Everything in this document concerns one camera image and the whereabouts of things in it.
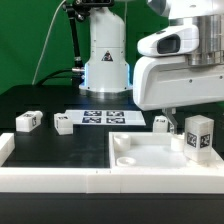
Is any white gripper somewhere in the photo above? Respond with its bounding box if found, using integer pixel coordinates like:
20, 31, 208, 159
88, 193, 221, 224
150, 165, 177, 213
133, 56, 224, 134

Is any white square tabletop panel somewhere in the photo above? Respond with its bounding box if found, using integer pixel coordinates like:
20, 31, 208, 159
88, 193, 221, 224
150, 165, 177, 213
109, 132, 217, 169

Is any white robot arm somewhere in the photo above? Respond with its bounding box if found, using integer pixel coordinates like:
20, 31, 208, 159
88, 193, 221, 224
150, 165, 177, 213
80, 0, 224, 117

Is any white U-shaped obstacle fence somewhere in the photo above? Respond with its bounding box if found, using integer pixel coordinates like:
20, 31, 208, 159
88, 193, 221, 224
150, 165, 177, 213
0, 133, 224, 194

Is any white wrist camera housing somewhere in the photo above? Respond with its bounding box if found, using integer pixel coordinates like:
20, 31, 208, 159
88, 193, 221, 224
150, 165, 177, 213
137, 24, 199, 57

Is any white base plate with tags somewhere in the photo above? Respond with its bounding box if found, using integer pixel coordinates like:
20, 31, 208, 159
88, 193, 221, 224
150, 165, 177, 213
65, 110, 146, 126

